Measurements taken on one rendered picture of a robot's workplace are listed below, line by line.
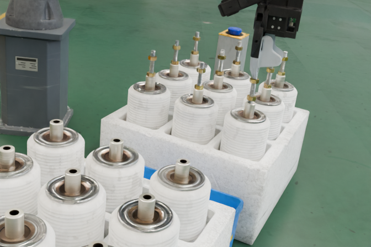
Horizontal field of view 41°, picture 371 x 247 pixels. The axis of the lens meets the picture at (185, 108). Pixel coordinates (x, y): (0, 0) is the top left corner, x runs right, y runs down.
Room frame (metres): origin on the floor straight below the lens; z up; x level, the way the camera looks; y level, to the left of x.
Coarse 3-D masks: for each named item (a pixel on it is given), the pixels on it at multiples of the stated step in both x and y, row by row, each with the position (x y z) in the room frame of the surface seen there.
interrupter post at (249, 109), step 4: (248, 104) 0.94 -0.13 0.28; (252, 104) 0.94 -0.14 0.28; (244, 108) 0.95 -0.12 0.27; (248, 108) 0.94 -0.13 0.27; (252, 108) 0.94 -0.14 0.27; (244, 112) 0.95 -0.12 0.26; (248, 112) 0.94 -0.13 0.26; (252, 112) 0.94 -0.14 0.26; (244, 116) 0.94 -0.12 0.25; (248, 116) 0.94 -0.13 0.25; (252, 116) 0.94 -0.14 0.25
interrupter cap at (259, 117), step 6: (234, 108) 0.97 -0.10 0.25; (240, 108) 0.98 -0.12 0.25; (234, 114) 0.94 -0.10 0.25; (240, 114) 0.95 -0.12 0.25; (258, 114) 0.96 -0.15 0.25; (264, 114) 0.96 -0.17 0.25; (240, 120) 0.92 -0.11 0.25; (246, 120) 0.92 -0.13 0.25; (252, 120) 0.92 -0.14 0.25; (258, 120) 0.93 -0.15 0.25; (264, 120) 0.93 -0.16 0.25
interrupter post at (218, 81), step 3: (216, 75) 1.10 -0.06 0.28; (222, 75) 1.11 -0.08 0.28; (216, 78) 1.10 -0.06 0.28; (219, 78) 1.09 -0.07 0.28; (222, 78) 1.10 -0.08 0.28; (216, 81) 1.10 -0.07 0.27; (219, 81) 1.09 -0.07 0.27; (222, 81) 1.10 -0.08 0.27; (213, 84) 1.10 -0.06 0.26; (216, 84) 1.10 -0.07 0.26; (219, 84) 1.10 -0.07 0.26; (213, 87) 1.10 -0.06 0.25; (216, 87) 1.09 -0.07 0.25; (219, 87) 1.10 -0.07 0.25
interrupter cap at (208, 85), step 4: (208, 80) 1.13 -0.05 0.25; (212, 80) 1.14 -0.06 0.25; (204, 84) 1.11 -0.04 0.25; (208, 84) 1.11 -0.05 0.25; (212, 84) 1.12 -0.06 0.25; (224, 84) 1.12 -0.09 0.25; (228, 84) 1.13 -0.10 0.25; (204, 88) 1.08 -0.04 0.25; (208, 88) 1.08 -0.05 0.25; (212, 88) 1.08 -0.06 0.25; (224, 88) 1.10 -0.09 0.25; (228, 88) 1.10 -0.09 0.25; (232, 88) 1.10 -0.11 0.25; (216, 92) 1.07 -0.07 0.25; (220, 92) 1.07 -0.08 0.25; (224, 92) 1.07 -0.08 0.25; (228, 92) 1.08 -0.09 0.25
